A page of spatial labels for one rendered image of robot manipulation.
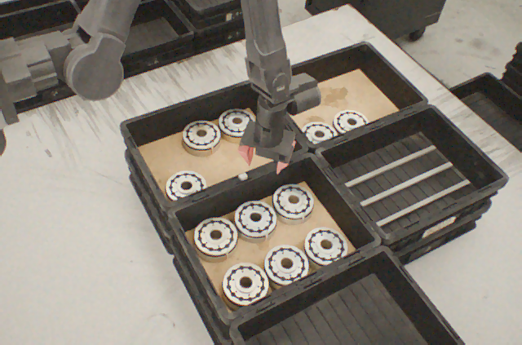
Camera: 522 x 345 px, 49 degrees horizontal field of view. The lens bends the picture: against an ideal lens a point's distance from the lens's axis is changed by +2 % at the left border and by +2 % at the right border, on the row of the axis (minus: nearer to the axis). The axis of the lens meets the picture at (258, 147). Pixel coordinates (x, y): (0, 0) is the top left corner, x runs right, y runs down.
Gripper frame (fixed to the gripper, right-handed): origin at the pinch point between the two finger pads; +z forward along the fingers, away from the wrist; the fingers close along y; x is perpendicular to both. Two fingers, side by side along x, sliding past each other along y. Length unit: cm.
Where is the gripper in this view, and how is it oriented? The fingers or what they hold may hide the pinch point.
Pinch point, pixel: (264, 165)
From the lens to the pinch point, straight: 121.4
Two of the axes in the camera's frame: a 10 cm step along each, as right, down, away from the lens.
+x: -2.8, 7.1, -6.4
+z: -0.8, 6.5, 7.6
